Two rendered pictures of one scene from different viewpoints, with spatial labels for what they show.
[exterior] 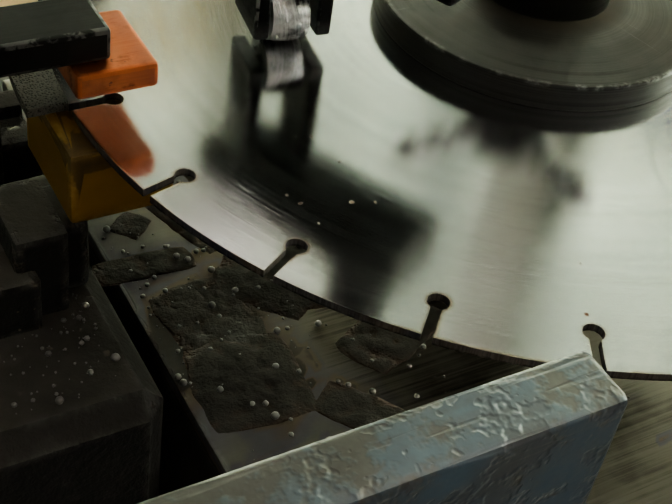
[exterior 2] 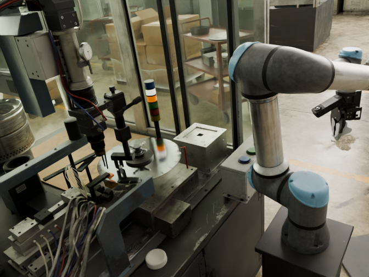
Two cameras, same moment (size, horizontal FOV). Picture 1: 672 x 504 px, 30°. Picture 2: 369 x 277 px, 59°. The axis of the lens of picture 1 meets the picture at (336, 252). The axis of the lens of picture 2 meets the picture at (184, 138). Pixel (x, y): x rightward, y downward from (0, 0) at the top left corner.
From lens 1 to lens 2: 0.84 m
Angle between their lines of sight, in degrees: 18
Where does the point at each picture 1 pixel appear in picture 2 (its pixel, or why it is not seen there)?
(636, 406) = (162, 184)
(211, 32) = (115, 171)
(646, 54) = (149, 156)
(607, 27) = (145, 156)
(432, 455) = (143, 183)
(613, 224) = (151, 170)
